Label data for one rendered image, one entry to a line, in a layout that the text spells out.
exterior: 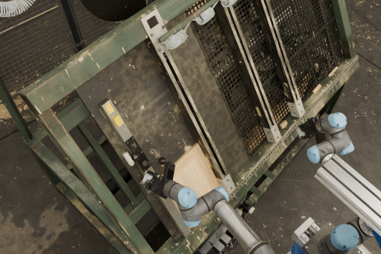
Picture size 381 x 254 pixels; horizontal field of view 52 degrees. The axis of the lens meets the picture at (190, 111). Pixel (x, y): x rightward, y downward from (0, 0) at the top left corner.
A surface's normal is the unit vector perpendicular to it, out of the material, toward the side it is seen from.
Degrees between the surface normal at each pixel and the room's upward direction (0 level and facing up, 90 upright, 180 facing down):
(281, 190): 0
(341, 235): 7
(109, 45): 58
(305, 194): 0
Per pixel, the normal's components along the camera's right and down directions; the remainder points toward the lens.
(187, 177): 0.62, 0.15
